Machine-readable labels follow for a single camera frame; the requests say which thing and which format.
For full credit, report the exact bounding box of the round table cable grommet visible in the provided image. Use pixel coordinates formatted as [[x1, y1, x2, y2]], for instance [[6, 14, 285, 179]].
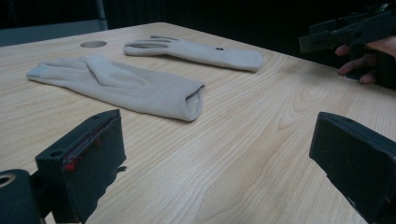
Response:
[[79, 40, 108, 49]]

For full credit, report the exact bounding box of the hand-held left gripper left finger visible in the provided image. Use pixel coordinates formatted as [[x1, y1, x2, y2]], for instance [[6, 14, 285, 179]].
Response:
[[35, 108, 127, 224]]

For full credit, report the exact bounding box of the beige glove with dark button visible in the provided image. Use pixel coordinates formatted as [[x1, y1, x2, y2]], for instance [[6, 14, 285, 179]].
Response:
[[123, 35, 264, 73]]

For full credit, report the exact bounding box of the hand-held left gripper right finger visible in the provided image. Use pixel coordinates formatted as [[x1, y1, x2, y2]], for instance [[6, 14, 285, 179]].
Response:
[[308, 111, 396, 224]]

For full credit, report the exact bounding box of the plain beige glove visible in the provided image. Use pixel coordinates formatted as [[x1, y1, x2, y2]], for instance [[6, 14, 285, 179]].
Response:
[[26, 54, 205, 122]]

